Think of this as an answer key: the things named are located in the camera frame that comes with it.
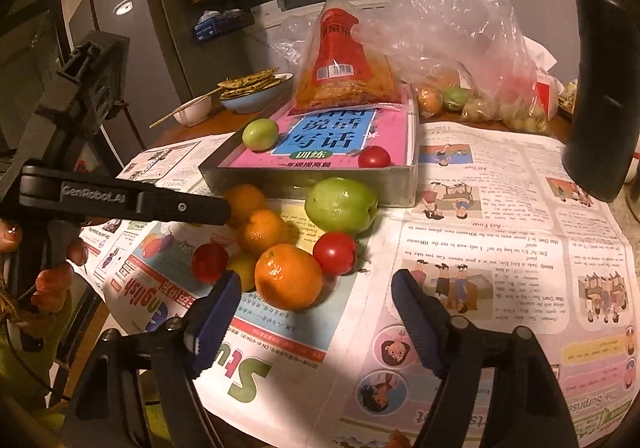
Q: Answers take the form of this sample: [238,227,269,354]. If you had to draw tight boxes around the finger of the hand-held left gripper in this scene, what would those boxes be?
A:
[19,163,232,226]

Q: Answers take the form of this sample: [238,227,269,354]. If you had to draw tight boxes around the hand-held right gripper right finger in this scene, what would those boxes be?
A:
[391,269,581,448]

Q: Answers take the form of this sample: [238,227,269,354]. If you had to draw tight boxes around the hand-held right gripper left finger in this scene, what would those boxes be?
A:
[62,272,243,448]

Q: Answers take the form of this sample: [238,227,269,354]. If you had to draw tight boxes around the red tomato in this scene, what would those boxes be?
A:
[191,242,230,285]
[357,145,392,170]
[312,231,358,275]

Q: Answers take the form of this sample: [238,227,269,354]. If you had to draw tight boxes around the bag of small yellow fruits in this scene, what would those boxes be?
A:
[460,98,551,134]

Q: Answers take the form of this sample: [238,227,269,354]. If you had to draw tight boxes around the person's left hand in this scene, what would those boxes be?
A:
[0,219,88,312]

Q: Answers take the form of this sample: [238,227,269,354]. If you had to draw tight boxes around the text column newspaper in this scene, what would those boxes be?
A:
[116,132,236,196]

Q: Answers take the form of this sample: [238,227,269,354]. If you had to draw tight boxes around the yellow fruit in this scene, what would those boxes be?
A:
[226,251,258,293]

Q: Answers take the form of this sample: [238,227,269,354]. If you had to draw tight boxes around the colourful headline newspaper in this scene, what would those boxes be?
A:
[80,198,396,434]

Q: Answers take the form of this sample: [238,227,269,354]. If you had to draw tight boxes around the grey refrigerator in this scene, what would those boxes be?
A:
[67,0,296,149]

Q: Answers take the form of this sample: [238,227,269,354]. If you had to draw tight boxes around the wooden chopsticks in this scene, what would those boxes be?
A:
[149,87,223,129]

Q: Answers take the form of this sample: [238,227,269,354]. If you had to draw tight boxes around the small white bowl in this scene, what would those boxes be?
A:
[171,95,213,127]

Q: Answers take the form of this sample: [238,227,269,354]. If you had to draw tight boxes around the cartoon story newspaper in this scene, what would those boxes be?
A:
[350,121,640,448]

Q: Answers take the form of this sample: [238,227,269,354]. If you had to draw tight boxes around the blue tissue pack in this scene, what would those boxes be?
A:
[194,11,251,43]

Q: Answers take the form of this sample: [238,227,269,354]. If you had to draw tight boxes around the large green fruit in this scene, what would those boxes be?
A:
[304,177,379,235]

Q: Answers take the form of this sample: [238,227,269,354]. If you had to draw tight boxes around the small green fruit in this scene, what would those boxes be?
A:
[242,118,279,150]

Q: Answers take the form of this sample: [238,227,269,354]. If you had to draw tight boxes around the light blue bowl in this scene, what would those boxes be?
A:
[219,72,295,115]

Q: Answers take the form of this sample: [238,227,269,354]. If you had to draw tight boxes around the flatbread stack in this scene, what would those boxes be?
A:
[217,68,281,92]

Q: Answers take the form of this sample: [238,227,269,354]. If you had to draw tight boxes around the pink book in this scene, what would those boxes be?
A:
[227,101,413,170]

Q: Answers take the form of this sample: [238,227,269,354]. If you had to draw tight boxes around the bagged orange mandarin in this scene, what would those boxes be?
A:
[416,87,444,118]

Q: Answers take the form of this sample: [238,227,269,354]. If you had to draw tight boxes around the bagged green fruit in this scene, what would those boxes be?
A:
[442,86,471,110]

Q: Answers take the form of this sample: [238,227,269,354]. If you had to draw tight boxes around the red snack packet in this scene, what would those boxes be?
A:
[291,0,403,110]

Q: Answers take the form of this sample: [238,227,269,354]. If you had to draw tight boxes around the red package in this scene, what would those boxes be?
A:
[530,71,563,121]

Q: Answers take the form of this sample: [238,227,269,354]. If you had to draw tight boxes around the black thermos bottle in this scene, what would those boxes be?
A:
[561,0,640,203]

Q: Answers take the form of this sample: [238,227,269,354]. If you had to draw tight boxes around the clear plastic bag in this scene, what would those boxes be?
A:
[272,0,558,134]

